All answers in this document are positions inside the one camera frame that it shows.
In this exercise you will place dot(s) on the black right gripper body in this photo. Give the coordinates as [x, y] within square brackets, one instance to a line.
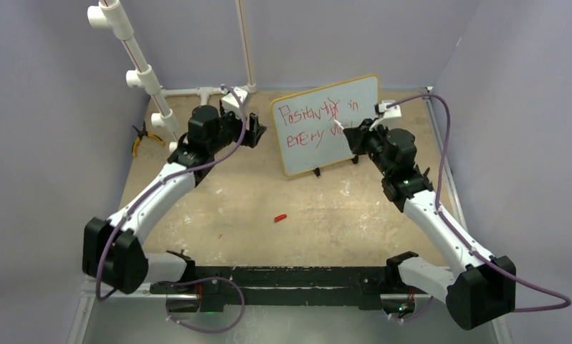
[375, 132]

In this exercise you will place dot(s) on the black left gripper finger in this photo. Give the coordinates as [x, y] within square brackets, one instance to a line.
[254, 135]
[253, 122]

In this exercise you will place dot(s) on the yellow-framed whiteboard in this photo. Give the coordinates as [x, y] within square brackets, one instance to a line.
[306, 133]

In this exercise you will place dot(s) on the red marker cap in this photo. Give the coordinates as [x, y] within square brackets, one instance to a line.
[280, 218]

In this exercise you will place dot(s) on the red-capped white marker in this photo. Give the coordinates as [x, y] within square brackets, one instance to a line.
[338, 124]

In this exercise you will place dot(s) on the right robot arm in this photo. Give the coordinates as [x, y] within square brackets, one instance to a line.
[471, 286]

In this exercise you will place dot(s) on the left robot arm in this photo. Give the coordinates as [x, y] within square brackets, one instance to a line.
[112, 250]

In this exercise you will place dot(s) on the metal whiteboard stand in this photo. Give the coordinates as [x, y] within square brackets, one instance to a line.
[354, 161]

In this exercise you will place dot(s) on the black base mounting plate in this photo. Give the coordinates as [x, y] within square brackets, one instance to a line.
[210, 288]

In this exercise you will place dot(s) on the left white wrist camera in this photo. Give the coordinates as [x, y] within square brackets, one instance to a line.
[231, 102]

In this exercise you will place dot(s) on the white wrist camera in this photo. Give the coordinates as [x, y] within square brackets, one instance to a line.
[386, 114]
[231, 102]

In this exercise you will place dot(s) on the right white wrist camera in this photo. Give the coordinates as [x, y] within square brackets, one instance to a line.
[386, 114]

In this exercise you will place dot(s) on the yellow-handled pliers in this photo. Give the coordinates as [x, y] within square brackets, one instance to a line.
[142, 133]

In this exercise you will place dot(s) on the white PVC pipe frame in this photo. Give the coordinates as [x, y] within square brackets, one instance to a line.
[185, 49]

